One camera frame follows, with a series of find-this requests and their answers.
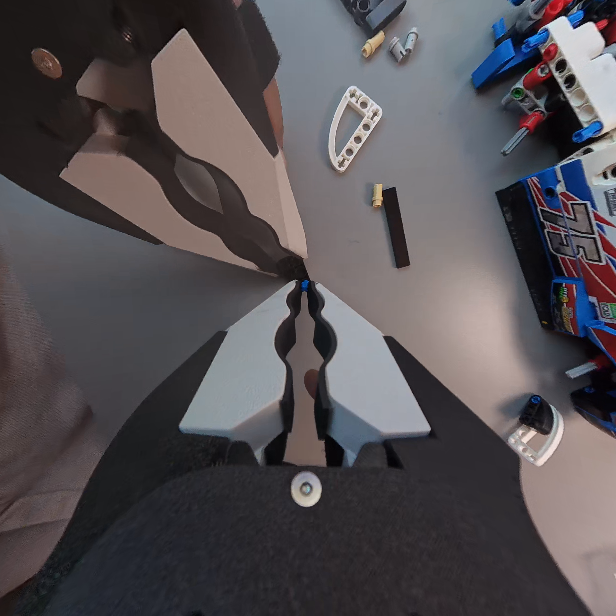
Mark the person's left hand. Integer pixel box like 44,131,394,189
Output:
262,78,286,157

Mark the black triangular connector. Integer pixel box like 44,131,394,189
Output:
519,395,555,435
274,255,307,281

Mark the black flat tile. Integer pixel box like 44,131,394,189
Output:
382,187,411,269

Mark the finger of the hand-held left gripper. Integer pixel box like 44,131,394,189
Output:
150,28,310,261
59,108,290,277

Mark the person's beige sweatshirt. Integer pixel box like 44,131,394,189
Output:
0,245,105,536

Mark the toy brick race car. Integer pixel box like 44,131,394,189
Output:
471,0,616,440

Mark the white rectangular frame piece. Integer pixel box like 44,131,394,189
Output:
329,86,384,173

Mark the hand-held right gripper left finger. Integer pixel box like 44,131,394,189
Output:
178,280,302,466

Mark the dark grey frame piece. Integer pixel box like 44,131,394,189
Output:
339,0,408,29

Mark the white curved panel piece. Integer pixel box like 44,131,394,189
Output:
507,402,565,467

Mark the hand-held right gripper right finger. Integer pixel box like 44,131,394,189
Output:
307,282,432,467

